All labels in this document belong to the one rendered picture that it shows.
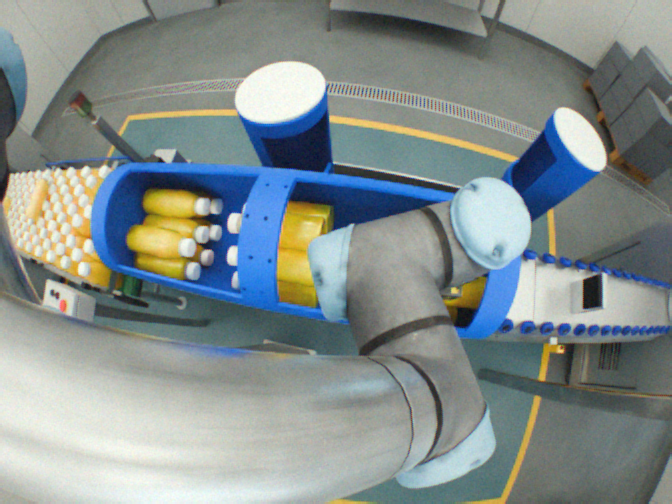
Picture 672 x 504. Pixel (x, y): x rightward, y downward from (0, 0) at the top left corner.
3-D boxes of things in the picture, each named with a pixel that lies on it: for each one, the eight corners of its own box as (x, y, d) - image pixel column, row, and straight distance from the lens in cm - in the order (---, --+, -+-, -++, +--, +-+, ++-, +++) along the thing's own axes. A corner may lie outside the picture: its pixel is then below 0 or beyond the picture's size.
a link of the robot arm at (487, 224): (435, 180, 24) (515, 163, 28) (408, 227, 33) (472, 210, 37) (472, 277, 22) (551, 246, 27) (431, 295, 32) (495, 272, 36)
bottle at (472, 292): (475, 306, 66) (401, 297, 61) (480, 275, 65) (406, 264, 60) (488, 312, 60) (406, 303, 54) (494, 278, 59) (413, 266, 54)
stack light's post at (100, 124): (204, 222, 200) (95, 123, 125) (199, 221, 202) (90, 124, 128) (206, 216, 201) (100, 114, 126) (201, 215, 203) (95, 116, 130)
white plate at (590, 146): (586, 113, 139) (585, 114, 140) (543, 102, 120) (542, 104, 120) (615, 172, 129) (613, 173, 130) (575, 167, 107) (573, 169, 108)
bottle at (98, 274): (111, 273, 110) (78, 261, 100) (124, 268, 106) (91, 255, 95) (112, 292, 109) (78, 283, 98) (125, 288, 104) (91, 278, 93)
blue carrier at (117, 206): (460, 346, 74) (526, 324, 49) (137, 285, 91) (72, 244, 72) (463, 240, 83) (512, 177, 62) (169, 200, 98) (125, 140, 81)
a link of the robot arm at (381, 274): (326, 345, 19) (482, 295, 21) (297, 218, 25) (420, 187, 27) (341, 372, 27) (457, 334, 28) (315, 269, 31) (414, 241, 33)
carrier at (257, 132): (274, 210, 169) (314, 239, 159) (217, 105, 99) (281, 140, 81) (306, 173, 176) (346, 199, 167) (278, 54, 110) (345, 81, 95)
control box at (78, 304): (92, 329, 101) (69, 327, 95) (62, 312, 117) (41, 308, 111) (96, 298, 100) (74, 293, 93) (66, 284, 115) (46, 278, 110)
